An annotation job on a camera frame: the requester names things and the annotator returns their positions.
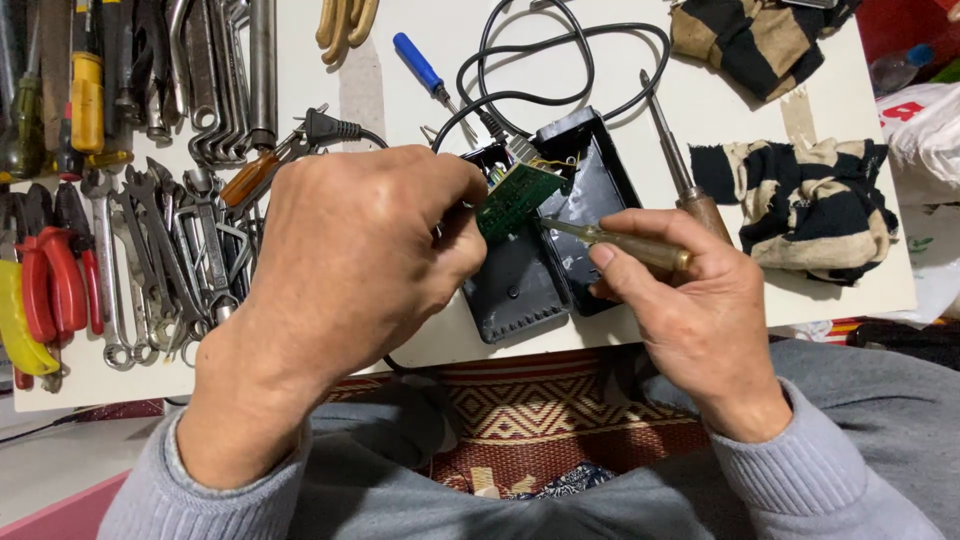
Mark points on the person's left hand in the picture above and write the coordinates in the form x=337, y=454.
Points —
x=345, y=255

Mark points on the person's right hand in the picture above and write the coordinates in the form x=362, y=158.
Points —
x=697, y=315

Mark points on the green circuit board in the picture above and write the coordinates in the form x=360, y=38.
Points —
x=517, y=199

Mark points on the black and beige striped cloth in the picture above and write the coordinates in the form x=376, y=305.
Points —
x=814, y=214
x=750, y=45

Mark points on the black plastic case lid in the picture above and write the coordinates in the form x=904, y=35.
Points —
x=596, y=191

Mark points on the red woven patterned mat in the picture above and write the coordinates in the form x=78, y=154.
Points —
x=555, y=412

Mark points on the black plastic case base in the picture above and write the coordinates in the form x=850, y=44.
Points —
x=517, y=294

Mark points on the person's grey trousers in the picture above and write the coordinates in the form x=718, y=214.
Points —
x=862, y=390

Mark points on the pile of open-end wrenches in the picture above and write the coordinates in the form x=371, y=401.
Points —
x=161, y=255

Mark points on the steel pipe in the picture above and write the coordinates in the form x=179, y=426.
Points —
x=263, y=75

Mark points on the blue patterned cloth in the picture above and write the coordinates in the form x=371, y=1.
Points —
x=570, y=480

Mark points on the beige tape strip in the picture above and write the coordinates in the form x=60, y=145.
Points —
x=799, y=118

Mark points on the white plastic bag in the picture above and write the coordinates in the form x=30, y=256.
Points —
x=926, y=139

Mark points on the clear plastic bottle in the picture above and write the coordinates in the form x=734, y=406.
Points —
x=900, y=69

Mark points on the pink box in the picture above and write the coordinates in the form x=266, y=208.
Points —
x=60, y=514

